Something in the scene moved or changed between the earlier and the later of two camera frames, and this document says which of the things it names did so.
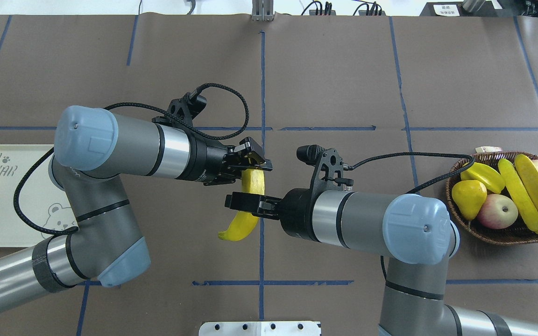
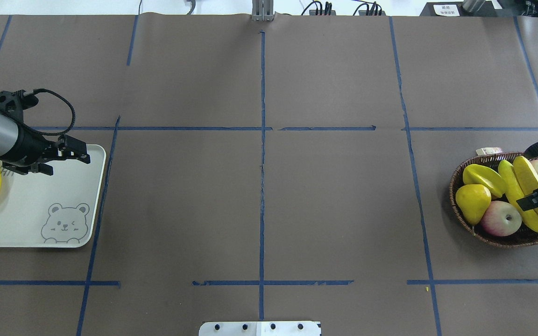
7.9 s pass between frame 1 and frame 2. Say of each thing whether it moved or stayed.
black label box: stayed
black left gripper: moved
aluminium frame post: stayed
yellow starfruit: stayed
